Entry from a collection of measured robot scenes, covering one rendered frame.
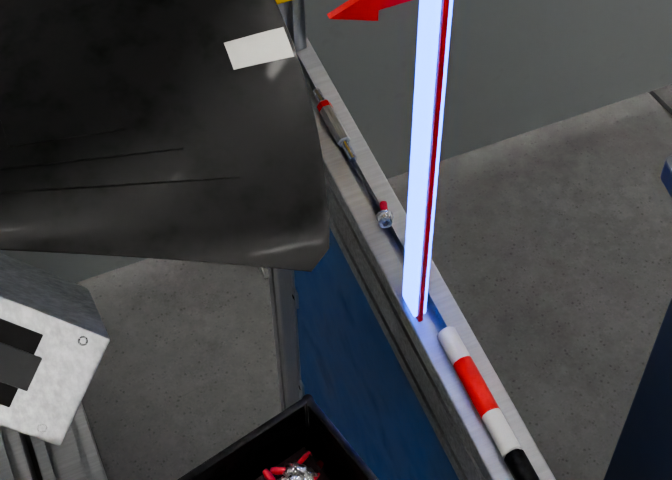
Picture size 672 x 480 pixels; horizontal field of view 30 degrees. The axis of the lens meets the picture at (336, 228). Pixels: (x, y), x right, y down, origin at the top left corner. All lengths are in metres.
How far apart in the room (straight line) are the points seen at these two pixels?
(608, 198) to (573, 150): 0.11
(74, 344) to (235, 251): 0.18
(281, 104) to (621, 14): 1.43
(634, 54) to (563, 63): 0.14
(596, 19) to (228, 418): 0.83
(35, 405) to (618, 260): 1.41
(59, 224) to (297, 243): 0.11
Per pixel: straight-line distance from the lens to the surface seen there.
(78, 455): 1.78
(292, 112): 0.63
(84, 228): 0.60
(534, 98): 2.06
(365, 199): 0.99
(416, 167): 0.79
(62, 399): 0.76
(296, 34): 1.08
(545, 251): 2.04
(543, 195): 2.10
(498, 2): 1.85
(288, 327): 1.49
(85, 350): 0.76
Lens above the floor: 1.64
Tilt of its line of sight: 54 degrees down
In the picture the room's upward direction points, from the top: 1 degrees counter-clockwise
